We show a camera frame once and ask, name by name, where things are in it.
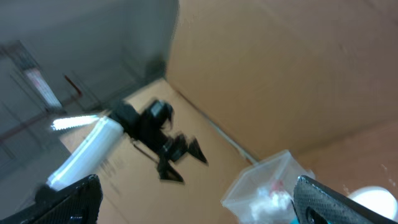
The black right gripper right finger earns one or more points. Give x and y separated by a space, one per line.
314 202

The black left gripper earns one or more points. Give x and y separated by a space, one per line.
173 150

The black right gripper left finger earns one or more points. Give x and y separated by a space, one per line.
78 203

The red snack wrapper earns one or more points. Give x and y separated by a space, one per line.
276 187

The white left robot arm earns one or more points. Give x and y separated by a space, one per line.
146 127

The clear plastic waste bin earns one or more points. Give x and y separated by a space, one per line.
280 166

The white tissue pile in bin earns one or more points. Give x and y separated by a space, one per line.
275 208

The light green cup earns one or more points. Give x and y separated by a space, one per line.
377 199

